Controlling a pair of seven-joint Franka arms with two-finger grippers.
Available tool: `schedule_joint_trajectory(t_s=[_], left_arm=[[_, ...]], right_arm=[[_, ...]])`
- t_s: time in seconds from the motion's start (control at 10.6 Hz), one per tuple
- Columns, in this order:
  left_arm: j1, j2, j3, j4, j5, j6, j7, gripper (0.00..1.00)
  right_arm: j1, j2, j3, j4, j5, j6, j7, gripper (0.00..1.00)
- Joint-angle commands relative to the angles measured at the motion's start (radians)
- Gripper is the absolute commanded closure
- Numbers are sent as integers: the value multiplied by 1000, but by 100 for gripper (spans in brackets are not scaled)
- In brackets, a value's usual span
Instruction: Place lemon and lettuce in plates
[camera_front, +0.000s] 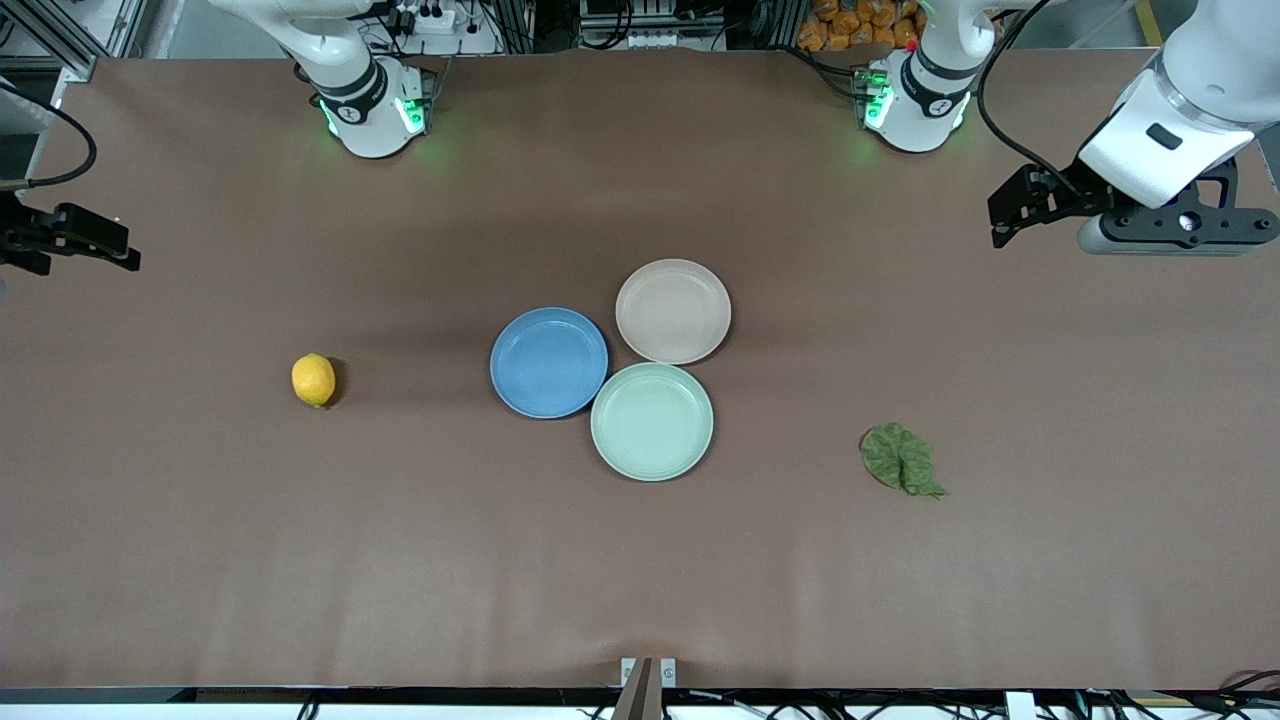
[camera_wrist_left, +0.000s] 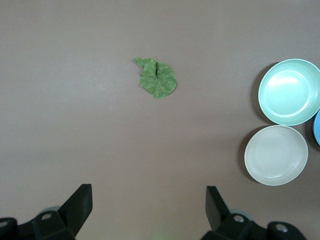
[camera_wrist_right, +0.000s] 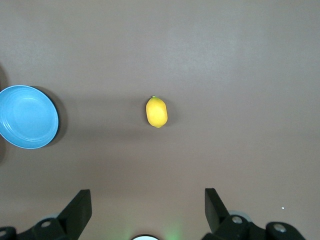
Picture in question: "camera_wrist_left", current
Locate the mint green plate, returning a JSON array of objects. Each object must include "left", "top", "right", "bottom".
[{"left": 257, "top": 58, "right": 320, "bottom": 126}]

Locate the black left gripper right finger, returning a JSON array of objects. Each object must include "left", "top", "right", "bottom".
[{"left": 201, "top": 185, "right": 307, "bottom": 240}]

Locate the green lettuce leaf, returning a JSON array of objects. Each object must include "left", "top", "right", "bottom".
[{"left": 133, "top": 56, "right": 178, "bottom": 100}]

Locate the beige plate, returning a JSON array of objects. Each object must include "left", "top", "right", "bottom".
[{"left": 244, "top": 125, "right": 309, "bottom": 186}]

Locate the blue plate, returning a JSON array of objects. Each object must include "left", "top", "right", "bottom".
[{"left": 311, "top": 109, "right": 320, "bottom": 146}]

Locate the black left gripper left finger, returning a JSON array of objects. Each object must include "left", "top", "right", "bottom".
[{"left": 0, "top": 184, "right": 93, "bottom": 240}]

